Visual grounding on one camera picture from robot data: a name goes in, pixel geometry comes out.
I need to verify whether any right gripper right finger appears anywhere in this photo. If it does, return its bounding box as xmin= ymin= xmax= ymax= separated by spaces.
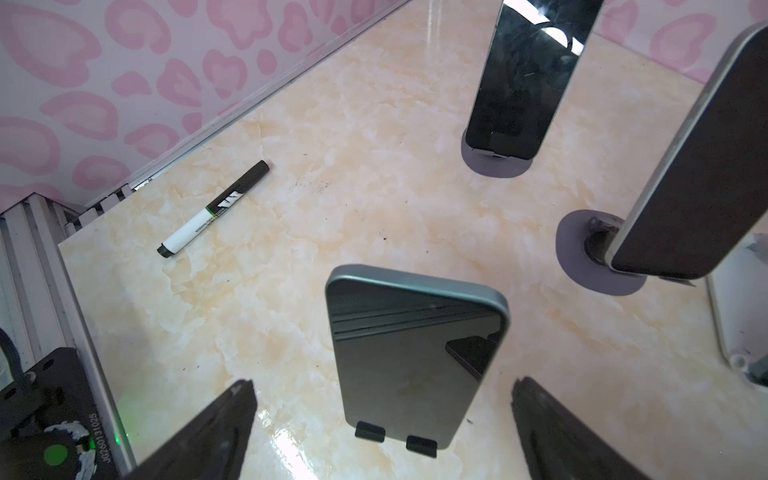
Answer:
xmin=511 ymin=377 xmax=647 ymax=480

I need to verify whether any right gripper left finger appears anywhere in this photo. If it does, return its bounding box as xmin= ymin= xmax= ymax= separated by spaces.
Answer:
xmin=127 ymin=379 xmax=258 ymax=480

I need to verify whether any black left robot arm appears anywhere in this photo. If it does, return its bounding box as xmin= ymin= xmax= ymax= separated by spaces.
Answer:
xmin=1 ymin=332 xmax=120 ymax=479

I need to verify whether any black round stand front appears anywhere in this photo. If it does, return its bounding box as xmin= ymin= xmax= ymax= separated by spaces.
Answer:
xmin=354 ymin=421 xmax=438 ymax=459

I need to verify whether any front left black phone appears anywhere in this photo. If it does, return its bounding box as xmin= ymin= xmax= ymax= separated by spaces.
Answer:
xmin=324 ymin=264 xmax=510 ymax=451

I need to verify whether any black phone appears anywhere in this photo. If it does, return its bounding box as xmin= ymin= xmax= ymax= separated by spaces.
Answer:
xmin=605 ymin=23 xmax=767 ymax=281
xmin=465 ymin=0 xmax=603 ymax=161
xmin=706 ymin=232 xmax=767 ymax=393
xmin=324 ymin=264 xmax=510 ymax=451

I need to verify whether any grey round stand middle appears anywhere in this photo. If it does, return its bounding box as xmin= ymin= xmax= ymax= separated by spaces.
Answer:
xmin=555 ymin=210 xmax=647 ymax=296

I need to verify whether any grey round stand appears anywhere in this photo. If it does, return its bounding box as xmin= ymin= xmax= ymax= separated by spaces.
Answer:
xmin=555 ymin=210 xmax=647 ymax=296
xmin=461 ymin=130 xmax=533 ymax=179

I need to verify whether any back right black phone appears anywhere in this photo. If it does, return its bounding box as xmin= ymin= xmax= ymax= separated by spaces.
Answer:
xmin=706 ymin=232 xmax=767 ymax=393

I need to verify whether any grey round stand back left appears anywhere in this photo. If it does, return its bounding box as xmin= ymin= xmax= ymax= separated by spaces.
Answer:
xmin=461 ymin=130 xmax=533 ymax=179

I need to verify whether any back middle black phone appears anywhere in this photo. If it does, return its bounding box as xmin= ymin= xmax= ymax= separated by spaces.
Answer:
xmin=605 ymin=23 xmax=767 ymax=281

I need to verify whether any back left black phone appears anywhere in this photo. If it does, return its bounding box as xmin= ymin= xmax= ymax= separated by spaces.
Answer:
xmin=465 ymin=0 xmax=603 ymax=161

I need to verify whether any black white marker pen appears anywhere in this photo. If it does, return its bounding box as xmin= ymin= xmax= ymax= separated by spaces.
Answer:
xmin=157 ymin=160 xmax=270 ymax=258

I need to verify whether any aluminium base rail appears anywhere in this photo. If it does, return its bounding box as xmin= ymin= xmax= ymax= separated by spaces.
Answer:
xmin=1 ymin=193 xmax=136 ymax=476

